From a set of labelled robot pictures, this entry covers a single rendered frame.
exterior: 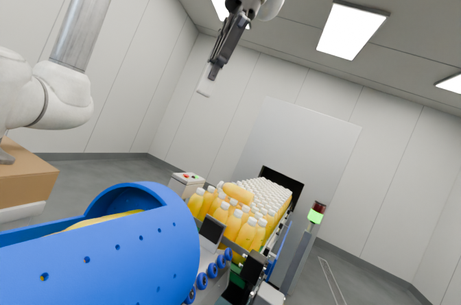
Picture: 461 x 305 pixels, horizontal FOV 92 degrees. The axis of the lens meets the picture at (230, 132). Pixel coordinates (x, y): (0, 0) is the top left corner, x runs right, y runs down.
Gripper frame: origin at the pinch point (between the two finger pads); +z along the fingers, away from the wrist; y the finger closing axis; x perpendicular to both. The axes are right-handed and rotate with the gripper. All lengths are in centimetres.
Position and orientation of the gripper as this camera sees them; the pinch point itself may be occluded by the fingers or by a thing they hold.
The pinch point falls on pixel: (208, 80)
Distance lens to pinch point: 50.2
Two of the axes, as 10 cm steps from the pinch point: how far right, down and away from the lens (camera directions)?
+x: 8.4, 3.7, 4.0
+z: -4.0, 9.2, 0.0
